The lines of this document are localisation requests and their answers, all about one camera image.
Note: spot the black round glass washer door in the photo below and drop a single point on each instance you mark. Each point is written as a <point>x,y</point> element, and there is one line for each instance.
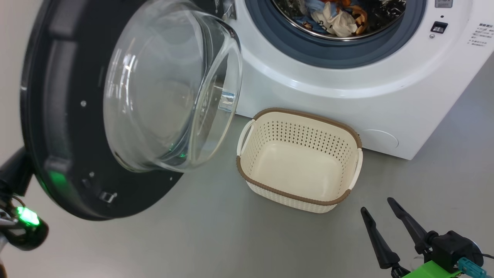
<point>69,96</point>

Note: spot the small printed text sticker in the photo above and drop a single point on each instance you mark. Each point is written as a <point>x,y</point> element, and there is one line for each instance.
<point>481,35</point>

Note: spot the white front-load washing machine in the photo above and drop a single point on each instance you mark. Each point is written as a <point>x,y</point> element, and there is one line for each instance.
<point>328,92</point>

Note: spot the grey warning label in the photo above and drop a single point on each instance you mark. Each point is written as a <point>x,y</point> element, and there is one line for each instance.
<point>444,3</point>

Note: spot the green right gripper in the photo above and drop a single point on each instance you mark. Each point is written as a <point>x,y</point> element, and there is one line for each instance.
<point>428,271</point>

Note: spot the steel washing machine drum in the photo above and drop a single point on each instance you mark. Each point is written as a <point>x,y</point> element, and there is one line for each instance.
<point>386,15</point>

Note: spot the black door latch slot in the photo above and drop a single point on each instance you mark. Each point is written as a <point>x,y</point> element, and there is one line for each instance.
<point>439,27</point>

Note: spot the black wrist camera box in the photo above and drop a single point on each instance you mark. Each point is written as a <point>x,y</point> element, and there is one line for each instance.
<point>15,173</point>
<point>453,247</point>

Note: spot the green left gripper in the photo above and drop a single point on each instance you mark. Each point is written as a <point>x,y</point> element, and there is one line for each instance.
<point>27,231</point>

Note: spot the round white filter cover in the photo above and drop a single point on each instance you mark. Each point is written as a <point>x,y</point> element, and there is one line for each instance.
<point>380,139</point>

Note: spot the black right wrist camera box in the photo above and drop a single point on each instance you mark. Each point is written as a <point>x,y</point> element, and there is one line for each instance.
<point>453,247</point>

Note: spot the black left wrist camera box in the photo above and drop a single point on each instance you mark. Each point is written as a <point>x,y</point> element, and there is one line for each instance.
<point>15,173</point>

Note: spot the cream perforated laundry basket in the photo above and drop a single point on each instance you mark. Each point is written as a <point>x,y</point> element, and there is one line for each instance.
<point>297,170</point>

